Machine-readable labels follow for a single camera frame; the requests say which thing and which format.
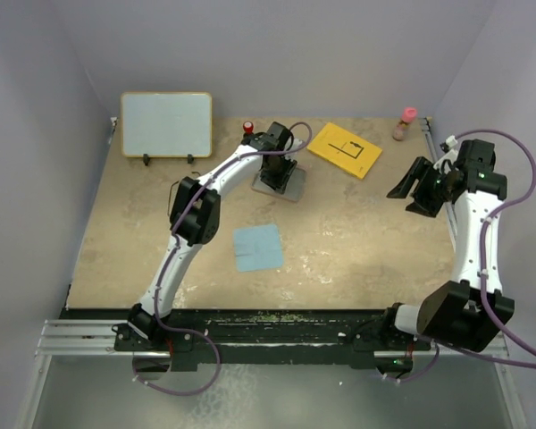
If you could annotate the blue cleaning cloth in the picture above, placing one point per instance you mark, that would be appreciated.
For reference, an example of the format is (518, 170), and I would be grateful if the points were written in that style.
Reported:
(257, 248)

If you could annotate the yellow book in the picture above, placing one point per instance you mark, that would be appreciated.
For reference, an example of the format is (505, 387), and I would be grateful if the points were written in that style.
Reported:
(344, 149)

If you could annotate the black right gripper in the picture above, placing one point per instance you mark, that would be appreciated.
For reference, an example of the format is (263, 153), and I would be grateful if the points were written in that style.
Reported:
(422, 205)

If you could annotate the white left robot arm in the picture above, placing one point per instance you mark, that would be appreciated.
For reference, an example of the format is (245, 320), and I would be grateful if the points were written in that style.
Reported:
(196, 211)

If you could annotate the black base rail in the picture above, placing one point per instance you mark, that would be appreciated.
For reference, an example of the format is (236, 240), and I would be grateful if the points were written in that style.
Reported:
(357, 338)

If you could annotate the yellow framed whiteboard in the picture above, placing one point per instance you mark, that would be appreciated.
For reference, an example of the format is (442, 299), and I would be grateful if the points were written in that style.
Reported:
(166, 124)

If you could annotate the red black stamp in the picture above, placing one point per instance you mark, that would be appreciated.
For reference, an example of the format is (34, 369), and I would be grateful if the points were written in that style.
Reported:
(248, 127)

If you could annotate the pink glasses case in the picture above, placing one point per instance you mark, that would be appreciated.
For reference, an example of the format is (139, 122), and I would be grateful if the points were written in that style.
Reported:
(293, 192)

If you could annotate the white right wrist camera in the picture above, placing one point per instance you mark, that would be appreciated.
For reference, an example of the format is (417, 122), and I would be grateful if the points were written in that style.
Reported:
(450, 152)

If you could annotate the metal frame sunglasses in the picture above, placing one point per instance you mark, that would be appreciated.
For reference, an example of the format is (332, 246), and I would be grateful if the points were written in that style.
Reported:
(172, 187)

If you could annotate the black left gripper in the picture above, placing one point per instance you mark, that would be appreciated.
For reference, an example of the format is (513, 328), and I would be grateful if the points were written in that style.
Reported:
(279, 183)

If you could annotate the pink capped small bottle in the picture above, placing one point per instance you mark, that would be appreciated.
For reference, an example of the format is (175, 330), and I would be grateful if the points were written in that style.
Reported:
(406, 119)

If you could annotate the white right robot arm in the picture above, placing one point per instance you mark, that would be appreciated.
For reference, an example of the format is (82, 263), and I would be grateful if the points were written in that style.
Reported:
(463, 311)

